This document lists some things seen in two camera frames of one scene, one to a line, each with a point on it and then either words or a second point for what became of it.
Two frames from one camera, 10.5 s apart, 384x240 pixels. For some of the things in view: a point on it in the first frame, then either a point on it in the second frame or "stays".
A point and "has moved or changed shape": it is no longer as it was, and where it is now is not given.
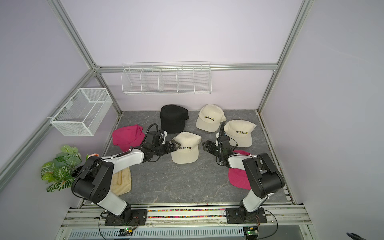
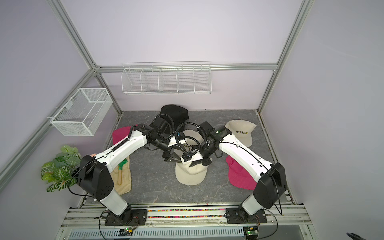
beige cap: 121,182 stays
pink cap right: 238,177 stays
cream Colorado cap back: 210,117 to 191,144
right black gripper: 208,142 to 204,162
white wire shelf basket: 167,78 stays
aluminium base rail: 283,222 stays
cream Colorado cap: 188,151 has moved or changed shape
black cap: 172,118 stays
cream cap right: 239,131 stays
